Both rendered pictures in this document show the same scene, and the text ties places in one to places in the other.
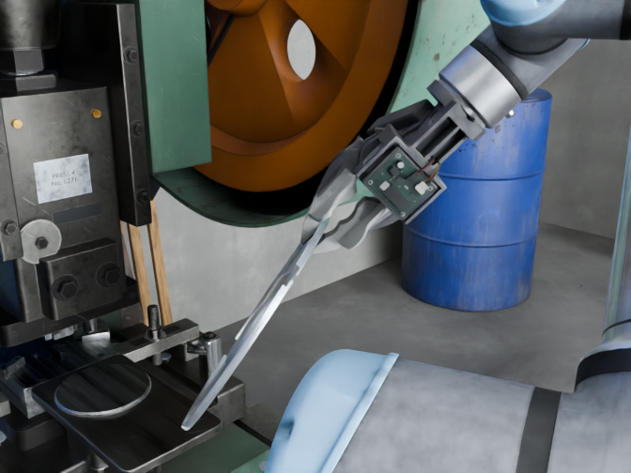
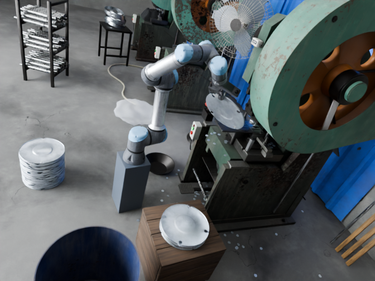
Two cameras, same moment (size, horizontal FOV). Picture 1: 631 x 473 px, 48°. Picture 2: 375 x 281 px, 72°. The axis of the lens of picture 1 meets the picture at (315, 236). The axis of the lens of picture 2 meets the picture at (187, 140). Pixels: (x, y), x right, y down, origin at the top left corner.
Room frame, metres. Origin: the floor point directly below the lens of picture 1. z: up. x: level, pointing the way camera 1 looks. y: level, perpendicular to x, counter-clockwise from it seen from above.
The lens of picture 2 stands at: (1.04, -1.38, 1.62)
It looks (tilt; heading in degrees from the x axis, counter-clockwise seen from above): 33 degrees down; 109
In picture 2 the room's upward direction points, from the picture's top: 17 degrees clockwise
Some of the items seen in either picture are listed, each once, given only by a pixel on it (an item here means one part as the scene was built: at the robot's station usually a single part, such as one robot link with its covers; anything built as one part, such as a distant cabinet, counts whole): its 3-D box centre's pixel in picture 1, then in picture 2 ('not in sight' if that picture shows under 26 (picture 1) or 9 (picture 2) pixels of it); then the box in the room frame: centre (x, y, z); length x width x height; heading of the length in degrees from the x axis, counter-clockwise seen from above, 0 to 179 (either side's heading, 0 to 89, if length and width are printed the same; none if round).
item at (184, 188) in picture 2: not in sight; (211, 189); (0.81, 0.28, 0.14); 0.59 x 0.10 x 0.05; 45
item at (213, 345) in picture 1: (210, 360); (249, 144); (0.94, 0.16, 0.75); 0.03 x 0.03 x 0.10; 45
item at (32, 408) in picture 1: (63, 371); (253, 129); (0.90, 0.37, 0.76); 0.15 x 0.09 x 0.05; 135
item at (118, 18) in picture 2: not in sight; (114, 35); (-1.77, 1.97, 0.40); 0.45 x 0.40 x 0.79; 147
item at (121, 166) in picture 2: not in sight; (129, 181); (0.30, -0.19, 0.23); 0.18 x 0.18 x 0.45; 58
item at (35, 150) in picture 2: not in sight; (42, 150); (-0.33, -0.40, 0.26); 0.29 x 0.29 x 0.01
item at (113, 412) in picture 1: (127, 445); (231, 132); (0.78, 0.25, 0.72); 0.25 x 0.14 x 0.14; 45
